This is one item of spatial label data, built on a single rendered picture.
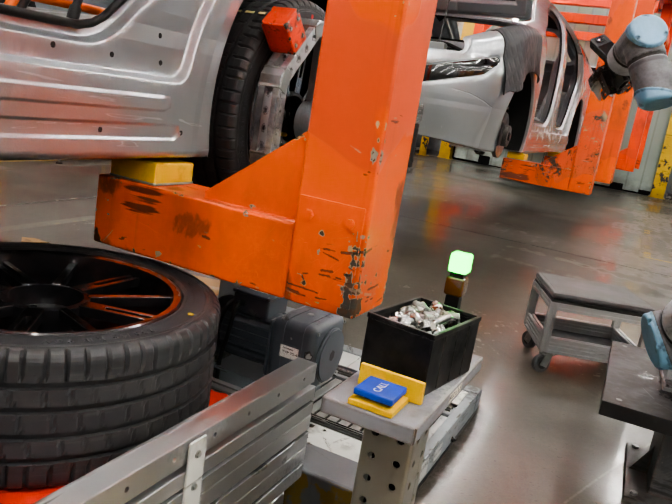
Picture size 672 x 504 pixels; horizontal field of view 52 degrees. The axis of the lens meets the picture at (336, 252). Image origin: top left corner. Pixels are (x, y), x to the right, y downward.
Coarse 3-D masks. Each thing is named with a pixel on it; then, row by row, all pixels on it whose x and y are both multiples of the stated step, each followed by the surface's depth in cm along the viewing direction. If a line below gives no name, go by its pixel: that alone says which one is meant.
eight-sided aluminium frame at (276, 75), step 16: (320, 32) 181; (304, 48) 176; (272, 64) 173; (288, 64) 171; (272, 80) 170; (288, 80) 172; (272, 96) 171; (256, 112) 174; (272, 112) 172; (256, 128) 174; (272, 128) 172; (256, 144) 175; (272, 144) 173; (256, 160) 175
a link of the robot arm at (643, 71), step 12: (636, 60) 164; (648, 60) 162; (660, 60) 162; (636, 72) 164; (648, 72) 162; (660, 72) 161; (636, 84) 165; (648, 84) 162; (660, 84) 161; (636, 96) 166; (648, 96) 162; (660, 96) 161; (648, 108) 166; (660, 108) 167
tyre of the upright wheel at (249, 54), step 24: (264, 0) 184; (288, 0) 183; (240, 24) 175; (240, 48) 171; (264, 48) 175; (240, 72) 170; (216, 96) 172; (240, 96) 170; (216, 120) 173; (240, 120) 173; (216, 144) 175; (240, 144) 175; (216, 168) 179; (240, 168) 178
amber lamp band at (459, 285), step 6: (450, 276) 144; (450, 282) 143; (456, 282) 143; (462, 282) 142; (444, 288) 144; (450, 288) 144; (456, 288) 143; (462, 288) 143; (450, 294) 144; (456, 294) 143; (462, 294) 143
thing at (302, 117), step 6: (306, 102) 194; (300, 108) 193; (306, 108) 192; (300, 114) 192; (306, 114) 190; (294, 120) 193; (300, 120) 192; (306, 120) 190; (294, 126) 193; (300, 126) 192; (306, 126) 190; (294, 132) 195; (300, 132) 193
